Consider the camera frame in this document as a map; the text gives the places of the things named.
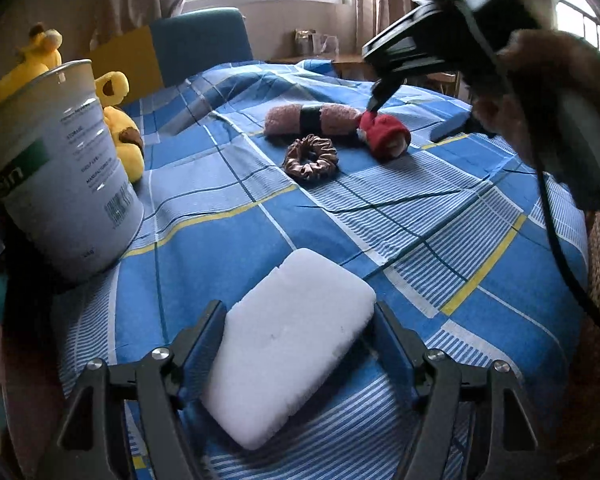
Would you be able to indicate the person's right hand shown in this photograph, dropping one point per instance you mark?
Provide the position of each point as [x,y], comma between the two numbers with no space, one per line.
[570,60]

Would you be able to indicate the blue and yellow headboard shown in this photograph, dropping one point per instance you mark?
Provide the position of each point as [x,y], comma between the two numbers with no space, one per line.
[200,45]

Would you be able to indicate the white sponge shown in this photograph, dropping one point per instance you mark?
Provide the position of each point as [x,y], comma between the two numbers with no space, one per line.
[290,350]

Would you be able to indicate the blue checked bedsheet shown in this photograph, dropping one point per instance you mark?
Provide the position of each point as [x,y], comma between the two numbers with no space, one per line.
[380,240]

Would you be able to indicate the glass jars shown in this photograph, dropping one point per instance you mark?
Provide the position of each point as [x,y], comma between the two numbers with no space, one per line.
[315,42]

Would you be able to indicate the red plush toy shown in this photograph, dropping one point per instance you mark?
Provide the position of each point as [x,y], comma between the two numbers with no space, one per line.
[387,132]

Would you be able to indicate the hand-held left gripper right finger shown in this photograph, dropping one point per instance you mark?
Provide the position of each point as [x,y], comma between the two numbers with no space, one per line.
[395,345]

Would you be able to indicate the wooden nightstand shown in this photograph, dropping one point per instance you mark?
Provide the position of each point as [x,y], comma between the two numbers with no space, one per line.
[330,59]

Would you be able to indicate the pink rolled towel black band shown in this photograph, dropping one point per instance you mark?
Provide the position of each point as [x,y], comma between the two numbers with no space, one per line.
[285,120]

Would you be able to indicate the brown satin scrunchie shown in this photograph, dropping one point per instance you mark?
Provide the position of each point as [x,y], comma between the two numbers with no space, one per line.
[295,161]

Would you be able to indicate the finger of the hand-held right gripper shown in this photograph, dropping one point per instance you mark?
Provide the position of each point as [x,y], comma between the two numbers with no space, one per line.
[380,95]
[455,130]

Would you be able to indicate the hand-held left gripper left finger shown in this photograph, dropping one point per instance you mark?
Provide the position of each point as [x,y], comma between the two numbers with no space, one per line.
[205,345]

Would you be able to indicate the yellow plush giraffe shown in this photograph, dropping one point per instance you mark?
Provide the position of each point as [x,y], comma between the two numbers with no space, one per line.
[117,117]

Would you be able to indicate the arched window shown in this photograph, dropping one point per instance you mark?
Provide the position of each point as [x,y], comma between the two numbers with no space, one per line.
[587,20]

